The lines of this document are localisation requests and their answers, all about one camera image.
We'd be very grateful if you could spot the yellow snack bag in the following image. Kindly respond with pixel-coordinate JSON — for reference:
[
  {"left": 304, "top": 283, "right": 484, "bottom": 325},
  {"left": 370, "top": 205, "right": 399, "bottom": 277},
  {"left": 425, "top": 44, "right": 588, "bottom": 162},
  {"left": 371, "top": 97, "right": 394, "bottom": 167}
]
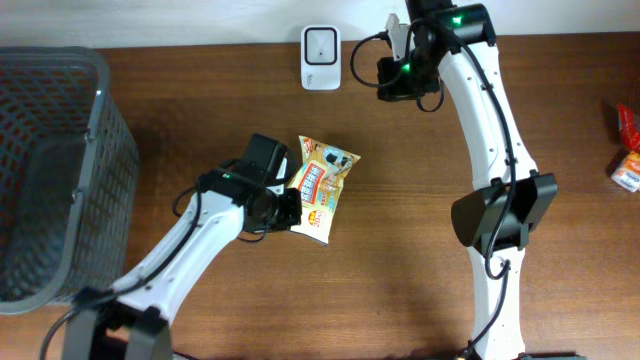
[{"left": 288, "top": 135, "right": 361, "bottom": 245}]

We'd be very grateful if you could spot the red snack bag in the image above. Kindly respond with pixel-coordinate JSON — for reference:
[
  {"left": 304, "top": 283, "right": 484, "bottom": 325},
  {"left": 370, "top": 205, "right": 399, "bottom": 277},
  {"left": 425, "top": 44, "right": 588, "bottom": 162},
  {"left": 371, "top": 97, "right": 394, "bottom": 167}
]
[{"left": 617, "top": 104, "right": 640, "bottom": 153}]

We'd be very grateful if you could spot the orange Kleenex tissue pack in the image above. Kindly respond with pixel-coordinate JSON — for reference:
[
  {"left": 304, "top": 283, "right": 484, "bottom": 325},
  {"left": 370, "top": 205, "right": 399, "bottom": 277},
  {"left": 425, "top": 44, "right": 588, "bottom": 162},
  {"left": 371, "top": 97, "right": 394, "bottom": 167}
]
[{"left": 610, "top": 151, "right": 640, "bottom": 193}]

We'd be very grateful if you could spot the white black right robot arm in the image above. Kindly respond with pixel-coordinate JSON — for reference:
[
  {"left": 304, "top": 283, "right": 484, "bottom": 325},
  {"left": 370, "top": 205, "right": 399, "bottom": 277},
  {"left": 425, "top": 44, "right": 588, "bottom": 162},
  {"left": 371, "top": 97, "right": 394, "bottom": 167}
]
[{"left": 374, "top": 1, "right": 558, "bottom": 359}]

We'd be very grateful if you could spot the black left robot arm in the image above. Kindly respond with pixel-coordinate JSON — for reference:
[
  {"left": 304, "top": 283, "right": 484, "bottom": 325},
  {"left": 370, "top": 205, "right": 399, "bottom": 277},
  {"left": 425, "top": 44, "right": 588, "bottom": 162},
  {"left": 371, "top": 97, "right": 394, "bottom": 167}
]
[{"left": 39, "top": 134, "right": 302, "bottom": 359}]

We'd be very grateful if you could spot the white barcode scanner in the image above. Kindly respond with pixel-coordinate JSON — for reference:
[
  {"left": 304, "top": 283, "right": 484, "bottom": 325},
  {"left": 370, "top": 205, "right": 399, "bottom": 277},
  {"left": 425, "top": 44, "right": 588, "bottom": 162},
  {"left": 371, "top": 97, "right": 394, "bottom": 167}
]
[{"left": 300, "top": 25, "right": 342, "bottom": 91}]

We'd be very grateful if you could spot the grey plastic mesh basket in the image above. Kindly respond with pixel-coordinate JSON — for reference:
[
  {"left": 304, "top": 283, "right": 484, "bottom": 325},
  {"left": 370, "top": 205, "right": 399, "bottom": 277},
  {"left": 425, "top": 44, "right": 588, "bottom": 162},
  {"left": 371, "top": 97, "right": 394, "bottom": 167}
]
[{"left": 1, "top": 47, "right": 140, "bottom": 315}]

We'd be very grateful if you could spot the black left camera cable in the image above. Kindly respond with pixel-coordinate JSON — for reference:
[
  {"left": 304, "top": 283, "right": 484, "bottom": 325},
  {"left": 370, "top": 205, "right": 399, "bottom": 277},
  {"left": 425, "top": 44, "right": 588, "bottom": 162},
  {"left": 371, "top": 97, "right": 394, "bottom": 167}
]
[{"left": 38, "top": 158, "right": 274, "bottom": 360}]

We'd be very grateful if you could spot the black camera cable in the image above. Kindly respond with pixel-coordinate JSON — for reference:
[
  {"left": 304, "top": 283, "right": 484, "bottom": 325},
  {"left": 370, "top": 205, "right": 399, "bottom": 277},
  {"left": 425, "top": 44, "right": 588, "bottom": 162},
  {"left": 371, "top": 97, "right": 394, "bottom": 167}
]
[
  {"left": 38, "top": 158, "right": 274, "bottom": 360},
  {"left": 349, "top": 19, "right": 519, "bottom": 360}
]

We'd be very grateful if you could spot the black right camera cable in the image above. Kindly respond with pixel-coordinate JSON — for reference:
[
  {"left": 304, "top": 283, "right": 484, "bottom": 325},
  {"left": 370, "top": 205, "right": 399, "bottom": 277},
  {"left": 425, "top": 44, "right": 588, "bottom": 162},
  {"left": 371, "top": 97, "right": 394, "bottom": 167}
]
[{"left": 349, "top": 19, "right": 519, "bottom": 360}]

